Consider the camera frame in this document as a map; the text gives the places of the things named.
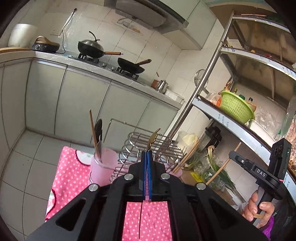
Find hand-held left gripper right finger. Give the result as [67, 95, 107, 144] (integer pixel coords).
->
[148, 151, 269, 241]

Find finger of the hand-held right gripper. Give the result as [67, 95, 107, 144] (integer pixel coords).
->
[228, 151, 246, 167]

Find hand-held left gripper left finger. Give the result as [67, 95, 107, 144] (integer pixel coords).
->
[26, 151, 147, 241]

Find metal wire utensil rack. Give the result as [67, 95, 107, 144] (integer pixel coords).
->
[89, 118, 187, 186]

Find pink plastic cup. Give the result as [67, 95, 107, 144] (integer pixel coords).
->
[169, 162, 185, 178]
[89, 148, 118, 186]

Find slim gold fork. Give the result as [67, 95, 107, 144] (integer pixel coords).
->
[138, 128, 161, 240]

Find silver metal spoon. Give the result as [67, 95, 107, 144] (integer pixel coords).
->
[95, 141, 104, 163]

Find person's right forearm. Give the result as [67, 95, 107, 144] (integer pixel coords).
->
[260, 215, 277, 240]

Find person's right hand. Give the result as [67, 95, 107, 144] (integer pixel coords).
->
[242, 192, 274, 223]

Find green onions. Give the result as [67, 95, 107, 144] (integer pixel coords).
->
[196, 146, 236, 192]

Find metal shelf rack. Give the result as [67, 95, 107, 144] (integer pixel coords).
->
[166, 10, 296, 197]

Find black blender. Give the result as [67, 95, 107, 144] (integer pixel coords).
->
[201, 126, 222, 151]

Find cardboard box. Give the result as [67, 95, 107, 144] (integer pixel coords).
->
[180, 170, 243, 207]

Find white plastic container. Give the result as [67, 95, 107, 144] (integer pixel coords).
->
[247, 119, 277, 142]

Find napa cabbage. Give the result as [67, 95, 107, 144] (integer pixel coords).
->
[183, 134, 199, 146]

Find green plastic basket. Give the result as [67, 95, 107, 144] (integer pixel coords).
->
[219, 91, 255, 124]

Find clear plastic bags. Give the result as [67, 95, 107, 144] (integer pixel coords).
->
[257, 105, 289, 137]

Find sauce bottle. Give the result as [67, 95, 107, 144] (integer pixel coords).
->
[247, 97, 257, 112]

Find orange food packet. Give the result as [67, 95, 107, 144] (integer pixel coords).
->
[206, 92, 222, 107]

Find black plastic spoon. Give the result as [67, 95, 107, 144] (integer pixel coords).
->
[94, 119, 103, 142]

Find pink polka-dot cloth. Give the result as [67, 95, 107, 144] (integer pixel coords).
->
[45, 146, 174, 241]

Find clear glass container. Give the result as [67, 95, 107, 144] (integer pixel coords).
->
[165, 90, 183, 102]

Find small metal kettle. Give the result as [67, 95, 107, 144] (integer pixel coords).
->
[157, 80, 170, 93]

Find grey kitchen base cabinets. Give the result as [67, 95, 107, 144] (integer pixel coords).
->
[0, 50, 185, 149]

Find black frying pan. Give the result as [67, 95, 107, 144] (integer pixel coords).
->
[117, 59, 152, 74]

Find gas stove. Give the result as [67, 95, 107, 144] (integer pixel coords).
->
[69, 53, 139, 81]

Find dark wok lid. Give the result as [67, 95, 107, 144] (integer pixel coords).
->
[79, 31, 102, 47]

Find range hood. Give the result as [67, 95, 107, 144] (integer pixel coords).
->
[116, 0, 189, 35]

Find black electric cooker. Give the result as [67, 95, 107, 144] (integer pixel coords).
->
[31, 36, 60, 52]

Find wooden cutting board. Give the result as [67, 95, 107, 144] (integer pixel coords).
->
[0, 47, 31, 54]

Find white rice cooker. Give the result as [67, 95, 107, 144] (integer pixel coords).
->
[8, 24, 38, 48]

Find round metal wire strainer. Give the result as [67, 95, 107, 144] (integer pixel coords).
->
[194, 69, 208, 90]

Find black wok with wooden handle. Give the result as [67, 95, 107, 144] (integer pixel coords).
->
[77, 41, 124, 59]

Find grey wall cabinet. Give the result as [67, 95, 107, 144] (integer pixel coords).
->
[162, 0, 218, 50]

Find black power cable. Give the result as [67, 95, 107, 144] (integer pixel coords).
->
[55, 9, 77, 54]

